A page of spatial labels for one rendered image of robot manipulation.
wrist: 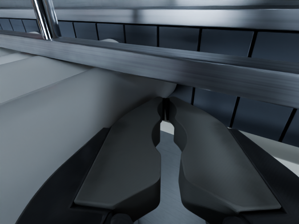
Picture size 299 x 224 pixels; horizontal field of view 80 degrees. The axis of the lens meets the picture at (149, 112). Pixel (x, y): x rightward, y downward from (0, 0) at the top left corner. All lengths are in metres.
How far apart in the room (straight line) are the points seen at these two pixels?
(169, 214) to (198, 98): 0.33
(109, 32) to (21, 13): 0.17
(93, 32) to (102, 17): 0.02
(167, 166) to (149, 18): 0.24
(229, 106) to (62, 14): 0.22
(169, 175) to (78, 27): 0.27
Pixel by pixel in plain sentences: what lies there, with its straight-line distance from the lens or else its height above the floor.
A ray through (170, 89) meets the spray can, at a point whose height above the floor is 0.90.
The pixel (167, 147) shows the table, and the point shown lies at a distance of 0.31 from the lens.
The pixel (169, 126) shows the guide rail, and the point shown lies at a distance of 0.16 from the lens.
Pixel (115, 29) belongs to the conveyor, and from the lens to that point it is 0.20.
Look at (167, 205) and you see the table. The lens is 0.43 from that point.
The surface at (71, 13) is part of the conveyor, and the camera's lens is 0.25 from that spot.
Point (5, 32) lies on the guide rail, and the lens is 0.21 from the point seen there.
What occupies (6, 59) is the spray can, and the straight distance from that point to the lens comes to 0.20.
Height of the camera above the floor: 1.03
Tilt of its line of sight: 45 degrees down
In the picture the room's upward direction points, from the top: 131 degrees counter-clockwise
